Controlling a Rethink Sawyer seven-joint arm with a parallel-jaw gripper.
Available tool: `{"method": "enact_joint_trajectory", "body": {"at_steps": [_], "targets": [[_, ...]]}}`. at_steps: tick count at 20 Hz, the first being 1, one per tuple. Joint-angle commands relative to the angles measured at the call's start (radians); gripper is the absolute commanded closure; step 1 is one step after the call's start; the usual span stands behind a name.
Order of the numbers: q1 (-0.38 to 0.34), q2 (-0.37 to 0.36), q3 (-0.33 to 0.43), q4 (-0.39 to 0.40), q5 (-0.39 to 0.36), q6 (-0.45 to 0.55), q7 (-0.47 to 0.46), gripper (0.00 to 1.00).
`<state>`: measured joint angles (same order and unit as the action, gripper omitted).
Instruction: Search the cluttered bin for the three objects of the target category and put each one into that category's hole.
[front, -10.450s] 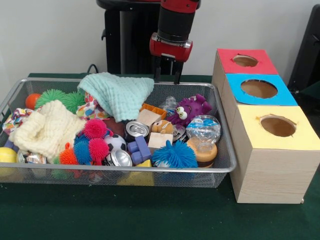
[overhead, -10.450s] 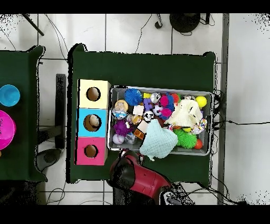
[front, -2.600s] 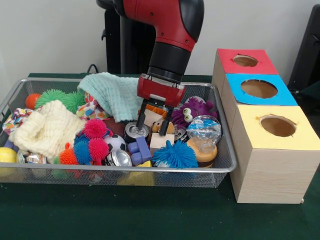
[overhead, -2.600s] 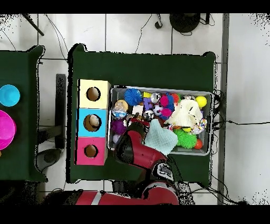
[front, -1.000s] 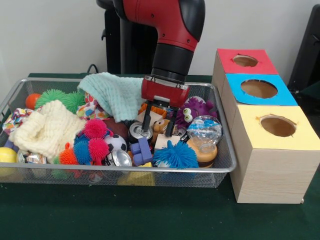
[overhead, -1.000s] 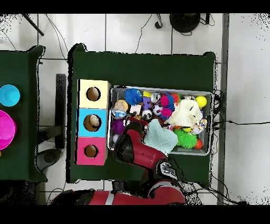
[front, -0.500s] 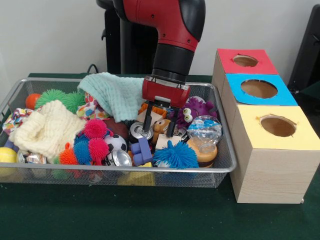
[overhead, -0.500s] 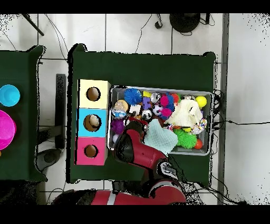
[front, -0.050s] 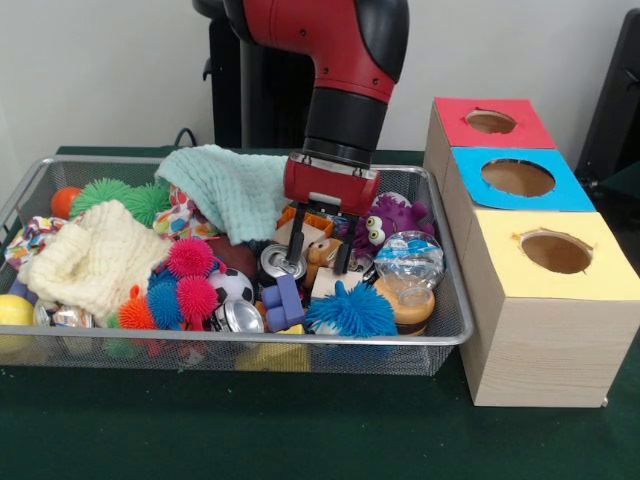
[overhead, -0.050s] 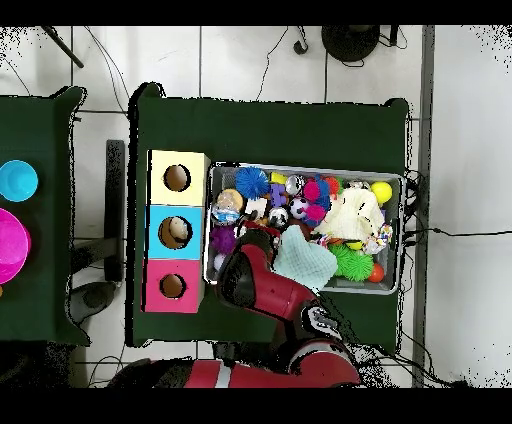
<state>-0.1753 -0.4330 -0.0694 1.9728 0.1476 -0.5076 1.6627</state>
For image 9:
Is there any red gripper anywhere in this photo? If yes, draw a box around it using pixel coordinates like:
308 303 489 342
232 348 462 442
283 153 382 276

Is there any small tan plush toy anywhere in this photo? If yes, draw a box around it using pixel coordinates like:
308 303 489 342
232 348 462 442
304 238 346 267

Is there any mint green waffle cloth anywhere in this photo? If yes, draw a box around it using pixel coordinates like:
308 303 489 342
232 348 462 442
154 144 290 246

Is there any wooden box with three holes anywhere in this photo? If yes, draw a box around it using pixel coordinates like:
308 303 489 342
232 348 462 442
422 96 640 409

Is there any blue spiky rubber ball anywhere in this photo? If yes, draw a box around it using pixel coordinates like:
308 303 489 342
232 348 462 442
304 280 400 340

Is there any purple spiky monster toy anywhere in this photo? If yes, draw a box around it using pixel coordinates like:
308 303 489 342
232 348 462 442
355 193 437 251

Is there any crushed clear plastic bottle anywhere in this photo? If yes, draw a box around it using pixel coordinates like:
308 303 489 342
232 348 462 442
373 230 445 291

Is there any tan toy burger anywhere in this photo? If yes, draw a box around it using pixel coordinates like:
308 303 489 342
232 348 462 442
373 277 436 337

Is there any green spiky rubber ball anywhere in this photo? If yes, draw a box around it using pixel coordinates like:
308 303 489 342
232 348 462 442
69 178 132 219
122 182 174 229

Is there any cream waffle cloth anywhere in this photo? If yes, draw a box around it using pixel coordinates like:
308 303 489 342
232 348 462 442
17 199 174 326

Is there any orange smooth ball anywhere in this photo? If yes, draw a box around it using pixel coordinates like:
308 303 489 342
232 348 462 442
49 186 84 220

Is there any yellow smooth ball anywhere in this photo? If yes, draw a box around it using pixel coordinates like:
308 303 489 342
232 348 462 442
0 294 36 327

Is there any black chair back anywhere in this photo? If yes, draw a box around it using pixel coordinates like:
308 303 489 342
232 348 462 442
574 7 640 176

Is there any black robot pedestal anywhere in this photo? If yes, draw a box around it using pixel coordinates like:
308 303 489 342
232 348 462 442
192 0 321 151

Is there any silver wire mesh bin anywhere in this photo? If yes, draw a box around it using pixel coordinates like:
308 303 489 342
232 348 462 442
0 154 475 377

